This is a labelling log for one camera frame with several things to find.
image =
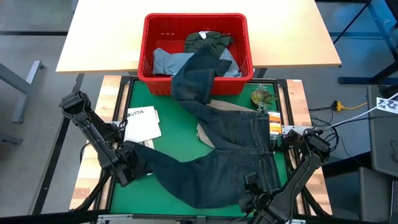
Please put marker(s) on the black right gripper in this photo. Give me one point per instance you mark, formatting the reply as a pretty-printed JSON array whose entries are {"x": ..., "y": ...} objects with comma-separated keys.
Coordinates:
[{"x": 259, "y": 202}]

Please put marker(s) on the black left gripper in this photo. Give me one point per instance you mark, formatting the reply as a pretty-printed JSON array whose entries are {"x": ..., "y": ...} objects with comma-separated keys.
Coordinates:
[{"x": 130, "y": 165}]

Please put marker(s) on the dark blue jeans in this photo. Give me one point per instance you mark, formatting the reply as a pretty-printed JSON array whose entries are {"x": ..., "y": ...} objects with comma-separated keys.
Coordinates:
[{"x": 217, "y": 174}]

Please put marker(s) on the beige shorts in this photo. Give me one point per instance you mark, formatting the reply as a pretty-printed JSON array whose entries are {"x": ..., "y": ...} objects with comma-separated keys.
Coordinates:
[{"x": 224, "y": 105}]

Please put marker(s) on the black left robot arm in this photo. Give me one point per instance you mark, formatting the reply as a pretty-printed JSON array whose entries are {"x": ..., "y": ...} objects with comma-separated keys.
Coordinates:
[{"x": 90, "y": 130}]

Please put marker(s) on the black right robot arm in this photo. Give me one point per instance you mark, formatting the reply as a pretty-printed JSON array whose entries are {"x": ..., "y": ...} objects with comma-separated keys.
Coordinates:
[{"x": 298, "y": 183}]

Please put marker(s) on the red plastic laundry bin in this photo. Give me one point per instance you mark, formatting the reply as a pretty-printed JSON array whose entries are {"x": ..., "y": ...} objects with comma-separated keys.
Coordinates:
[{"x": 158, "y": 87}]

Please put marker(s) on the white cloth tote bag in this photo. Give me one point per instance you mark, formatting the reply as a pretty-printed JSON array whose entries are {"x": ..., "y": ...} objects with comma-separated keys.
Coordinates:
[{"x": 141, "y": 127}]

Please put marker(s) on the green table mat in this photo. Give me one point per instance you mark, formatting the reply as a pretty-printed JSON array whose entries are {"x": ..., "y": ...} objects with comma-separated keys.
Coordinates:
[{"x": 174, "y": 133}]

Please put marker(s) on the clear package with orange label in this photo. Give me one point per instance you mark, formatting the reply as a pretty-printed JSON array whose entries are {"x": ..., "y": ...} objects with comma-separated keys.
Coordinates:
[{"x": 275, "y": 124}]

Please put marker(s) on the succulent plant in black pot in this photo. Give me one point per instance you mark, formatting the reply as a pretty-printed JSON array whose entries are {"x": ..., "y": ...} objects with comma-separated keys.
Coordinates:
[{"x": 260, "y": 98}]

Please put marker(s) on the light blue jeans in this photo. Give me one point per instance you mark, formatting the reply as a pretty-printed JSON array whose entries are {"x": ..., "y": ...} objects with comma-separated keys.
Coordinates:
[{"x": 168, "y": 62}]

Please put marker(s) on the grey metal desk leg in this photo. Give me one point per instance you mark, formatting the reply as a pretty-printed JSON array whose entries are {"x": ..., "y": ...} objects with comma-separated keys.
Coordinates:
[{"x": 26, "y": 90}]

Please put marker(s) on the light wooden desk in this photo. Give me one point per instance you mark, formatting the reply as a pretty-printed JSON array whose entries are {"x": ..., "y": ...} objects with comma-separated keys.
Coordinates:
[{"x": 99, "y": 31}]

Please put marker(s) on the dark green garment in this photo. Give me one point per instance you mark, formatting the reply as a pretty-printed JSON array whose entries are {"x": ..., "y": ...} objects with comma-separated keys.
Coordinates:
[{"x": 199, "y": 40}]

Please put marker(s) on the black metal stand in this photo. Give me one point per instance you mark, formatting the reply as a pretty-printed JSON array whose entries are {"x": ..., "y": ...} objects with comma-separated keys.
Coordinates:
[{"x": 357, "y": 80}]

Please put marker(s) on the white printed paper tag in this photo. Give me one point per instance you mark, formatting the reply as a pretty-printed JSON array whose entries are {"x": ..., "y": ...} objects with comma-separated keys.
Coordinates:
[{"x": 387, "y": 105}]

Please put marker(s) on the silver metal bracket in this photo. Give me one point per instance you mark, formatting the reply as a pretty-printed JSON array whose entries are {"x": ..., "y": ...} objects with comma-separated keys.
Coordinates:
[{"x": 115, "y": 216}]

